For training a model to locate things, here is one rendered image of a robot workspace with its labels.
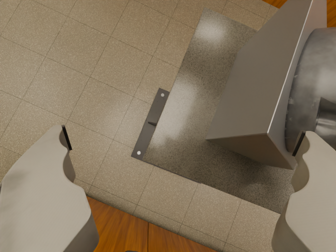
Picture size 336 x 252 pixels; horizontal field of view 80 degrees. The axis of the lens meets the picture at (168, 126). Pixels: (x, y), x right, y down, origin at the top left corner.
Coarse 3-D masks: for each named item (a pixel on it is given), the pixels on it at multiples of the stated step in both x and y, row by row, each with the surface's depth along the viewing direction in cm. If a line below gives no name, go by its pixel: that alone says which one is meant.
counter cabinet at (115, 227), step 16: (96, 208) 103; (112, 208) 112; (96, 224) 87; (112, 224) 93; (128, 224) 100; (144, 224) 109; (112, 240) 80; (128, 240) 85; (144, 240) 91; (160, 240) 98; (176, 240) 107
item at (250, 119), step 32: (288, 0) 25; (320, 0) 21; (256, 32) 32; (288, 32) 21; (256, 64) 27; (288, 64) 19; (224, 96) 36; (256, 96) 23; (288, 96) 20; (224, 128) 29; (256, 128) 20; (256, 160) 37; (288, 160) 27
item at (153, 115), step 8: (160, 88) 132; (160, 96) 131; (152, 104) 130; (160, 104) 131; (152, 112) 130; (160, 112) 130; (152, 120) 130; (144, 128) 129; (152, 128) 129; (144, 136) 128; (136, 144) 127; (144, 144) 128; (136, 152) 127; (144, 152) 127; (184, 176) 128
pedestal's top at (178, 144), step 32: (224, 32) 40; (192, 64) 38; (224, 64) 39; (192, 96) 38; (160, 128) 37; (192, 128) 37; (160, 160) 36; (192, 160) 37; (224, 160) 37; (256, 192) 37; (288, 192) 38
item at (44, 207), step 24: (48, 144) 9; (24, 168) 8; (48, 168) 8; (72, 168) 9; (0, 192) 7; (24, 192) 7; (48, 192) 7; (72, 192) 7; (0, 216) 6; (24, 216) 6; (48, 216) 6; (72, 216) 6; (0, 240) 6; (24, 240) 6; (48, 240) 6; (72, 240) 6; (96, 240) 7
